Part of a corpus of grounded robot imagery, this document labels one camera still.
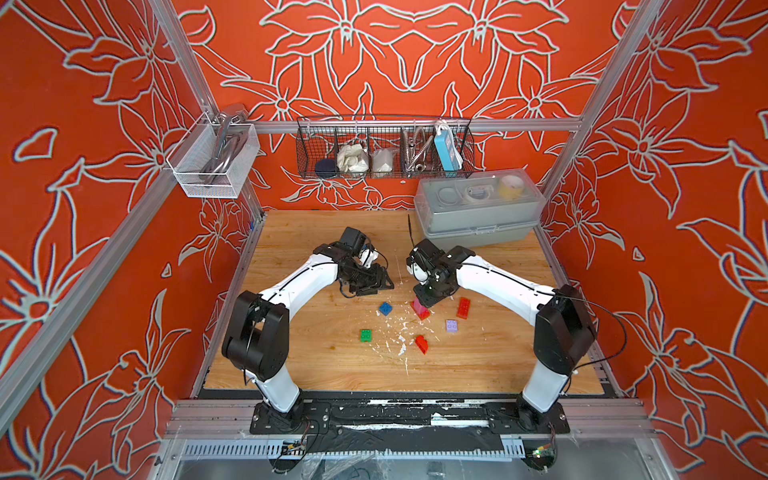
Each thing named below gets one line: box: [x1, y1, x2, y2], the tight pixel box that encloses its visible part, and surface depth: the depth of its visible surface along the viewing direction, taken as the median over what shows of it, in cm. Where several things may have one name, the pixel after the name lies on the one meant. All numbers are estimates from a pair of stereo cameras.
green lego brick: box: [359, 329, 373, 343], surface depth 87 cm
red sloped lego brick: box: [415, 335, 429, 355], surface depth 85 cm
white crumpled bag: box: [336, 143, 369, 173], surface depth 92 cm
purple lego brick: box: [446, 319, 458, 333], surface depth 89 cm
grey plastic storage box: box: [413, 168, 547, 248], surface depth 102 cm
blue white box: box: [434, 121, 464, 172], surface depth 89 cm
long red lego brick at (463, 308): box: [456, 296, 471, 320], surface depth 93 cm
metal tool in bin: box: [199, 111, 247, 185], surface depth 87 cm
